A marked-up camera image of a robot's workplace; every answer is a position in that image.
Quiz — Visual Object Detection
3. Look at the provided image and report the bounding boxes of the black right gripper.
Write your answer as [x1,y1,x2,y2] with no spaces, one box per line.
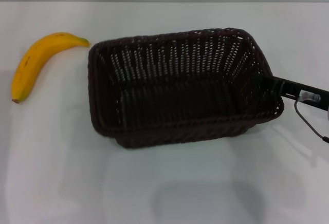
[266,76,329,112]

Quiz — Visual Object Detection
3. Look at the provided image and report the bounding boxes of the black woven plastic basket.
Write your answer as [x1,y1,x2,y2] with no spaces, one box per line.
[87,28,285,149]

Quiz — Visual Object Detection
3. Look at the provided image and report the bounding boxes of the yellow banana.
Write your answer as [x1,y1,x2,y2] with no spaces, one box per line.
[11,32,90,104]

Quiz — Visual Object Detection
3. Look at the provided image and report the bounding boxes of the thin dark right arm cable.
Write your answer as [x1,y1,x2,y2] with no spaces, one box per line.
[294,100,329,144]

